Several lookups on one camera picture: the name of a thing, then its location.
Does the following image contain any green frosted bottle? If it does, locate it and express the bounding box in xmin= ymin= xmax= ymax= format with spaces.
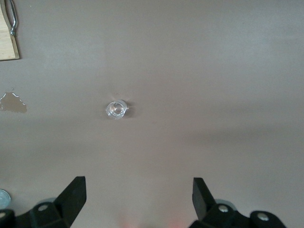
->
xmin=0 ymin=189 xmax=12 ymax=211

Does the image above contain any spilled liquid puddle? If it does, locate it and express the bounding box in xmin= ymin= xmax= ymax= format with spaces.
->
xmin=0 ymin=91 xmax=28 ymax=114

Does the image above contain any clear glass cup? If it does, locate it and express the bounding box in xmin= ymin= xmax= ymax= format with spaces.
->
xmin=104 ymin=99 xmax=130 ymax=121

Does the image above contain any metal cutting board handle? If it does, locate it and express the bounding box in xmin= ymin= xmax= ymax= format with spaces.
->
xmin=4 ymin=0 xmax=19 ymax=37

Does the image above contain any wooden cutting board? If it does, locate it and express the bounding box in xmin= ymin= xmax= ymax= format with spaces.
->
xmin=0 ymin=0 xmax=21 ymax=62

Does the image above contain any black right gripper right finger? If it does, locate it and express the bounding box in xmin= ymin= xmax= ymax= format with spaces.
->
xmin=189 ymin=177 xmax=286 ymax=228

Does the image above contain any brown table cover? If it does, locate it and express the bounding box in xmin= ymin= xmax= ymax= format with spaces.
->
xmin=0 ymin=0 xmax=304 ymax=228

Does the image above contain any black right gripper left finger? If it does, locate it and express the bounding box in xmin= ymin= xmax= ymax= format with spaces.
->
xmin=0 ymin=176 xmax=87 ymax=228

